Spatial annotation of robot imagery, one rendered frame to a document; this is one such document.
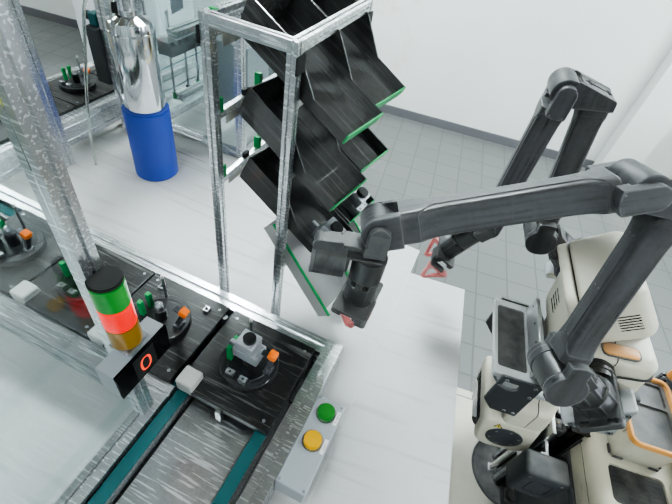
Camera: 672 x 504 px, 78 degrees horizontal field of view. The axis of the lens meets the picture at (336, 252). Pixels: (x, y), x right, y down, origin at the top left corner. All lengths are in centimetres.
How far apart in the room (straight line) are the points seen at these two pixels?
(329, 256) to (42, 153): 39
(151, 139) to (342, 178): 89
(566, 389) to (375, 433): 48
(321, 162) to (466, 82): 338
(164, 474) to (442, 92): 384
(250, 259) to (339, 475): 72
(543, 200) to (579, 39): 356
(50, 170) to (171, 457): 69
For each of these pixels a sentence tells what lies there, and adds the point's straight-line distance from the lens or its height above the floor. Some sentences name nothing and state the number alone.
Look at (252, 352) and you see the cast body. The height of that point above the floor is 108.
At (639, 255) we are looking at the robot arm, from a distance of 80.
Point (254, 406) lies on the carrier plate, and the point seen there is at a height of 97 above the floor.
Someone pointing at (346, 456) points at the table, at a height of 86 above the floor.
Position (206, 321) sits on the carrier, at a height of 97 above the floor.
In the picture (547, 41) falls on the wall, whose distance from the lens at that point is 417.
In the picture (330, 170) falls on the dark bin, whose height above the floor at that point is 138.
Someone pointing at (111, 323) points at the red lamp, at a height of 134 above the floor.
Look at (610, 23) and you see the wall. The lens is 422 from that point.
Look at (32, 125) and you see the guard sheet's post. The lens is 54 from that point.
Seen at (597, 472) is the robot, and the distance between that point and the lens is 145.
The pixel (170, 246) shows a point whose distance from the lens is 149.
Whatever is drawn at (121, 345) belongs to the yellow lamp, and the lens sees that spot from 77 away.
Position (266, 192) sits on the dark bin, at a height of 130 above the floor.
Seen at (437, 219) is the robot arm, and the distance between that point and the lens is 65.
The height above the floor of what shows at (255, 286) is 86.
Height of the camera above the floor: 191
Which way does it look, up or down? 45 degrees down
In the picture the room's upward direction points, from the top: 12 degrees clockwise
